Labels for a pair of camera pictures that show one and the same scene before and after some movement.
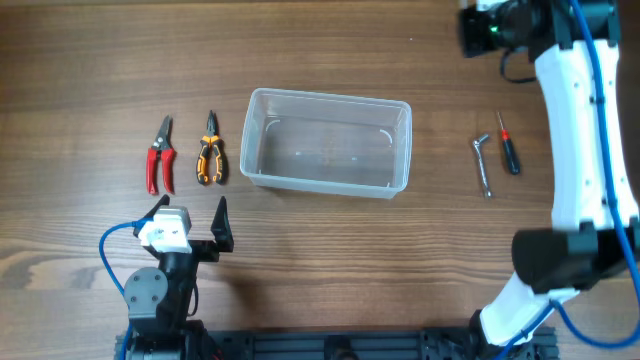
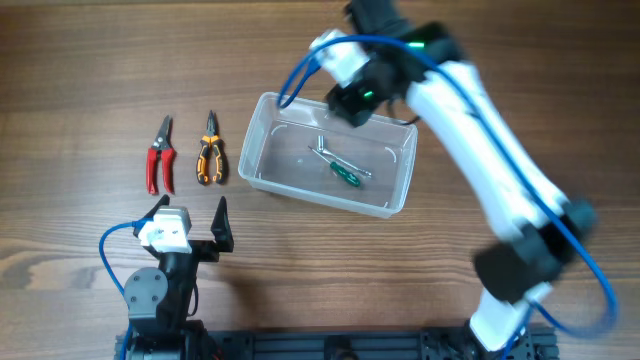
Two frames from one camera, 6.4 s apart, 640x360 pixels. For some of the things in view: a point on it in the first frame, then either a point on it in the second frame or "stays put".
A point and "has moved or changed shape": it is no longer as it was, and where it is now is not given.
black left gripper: x=209 y=250 stays put
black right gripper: x=471 y=43 to x=351 y=104
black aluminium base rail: x=359 y=343 stays put
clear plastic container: x=327 y=143 has moved or changed shape
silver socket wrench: x=481 y=164 has moved or changed shape
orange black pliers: x=210 y=140 stays put
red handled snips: x=162 y=148 stays put
